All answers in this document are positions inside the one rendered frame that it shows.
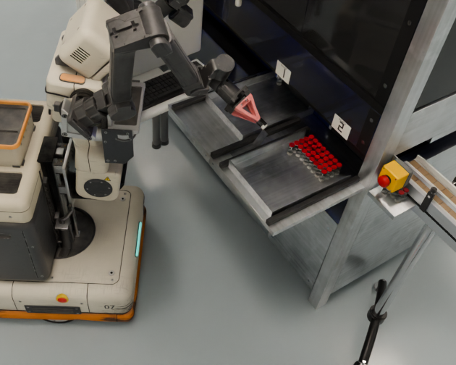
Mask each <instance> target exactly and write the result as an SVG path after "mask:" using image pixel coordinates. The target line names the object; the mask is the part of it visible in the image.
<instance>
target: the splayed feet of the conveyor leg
mask: <svg viewBox="0 0 456 365"><path fill-rule="evenodd" d="M386 287H387V281H386V280H385V279H381V280H379V281H378V282H376V283H375V284H374V285H373V288H374V290H375V291H376V292H377V293H376V300H375V304H374V305H372V306H371V307H370V309H369V310H368V313H367V318H368V320H369V322H370V324H369V327H368V331H367V335H366V338H365V341H364V344H363V348H362V351H361V353H360V357H359V360H358V361H356V362H355V363H354V364H353V365H368V362H369V358H370V356H371V352H372V349H373V345H374V343H375V339H376V336H377V332H378V329H379V325H380V324H382V323H383V322H384V320H385V319H386V317H387V312H385V314H384V315H383V316H381V317H379V316H376V315H375V314H374V312H373V309H374V307H375V306H376V304H377V303H378V301H379V299H380V297H381V296H382V294H383V292H384V291H385V289H386Z"/></svg>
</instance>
